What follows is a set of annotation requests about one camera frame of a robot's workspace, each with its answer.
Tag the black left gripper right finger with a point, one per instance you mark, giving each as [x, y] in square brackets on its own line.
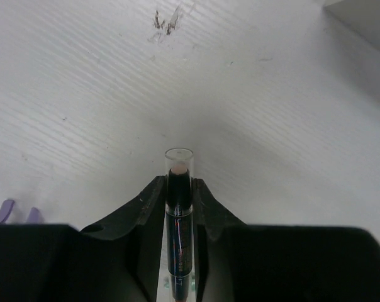
[212, 267]

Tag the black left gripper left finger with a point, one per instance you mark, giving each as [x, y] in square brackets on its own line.
[126, 248]

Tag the black eyeliner pencil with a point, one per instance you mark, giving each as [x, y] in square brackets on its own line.
[179, 220]

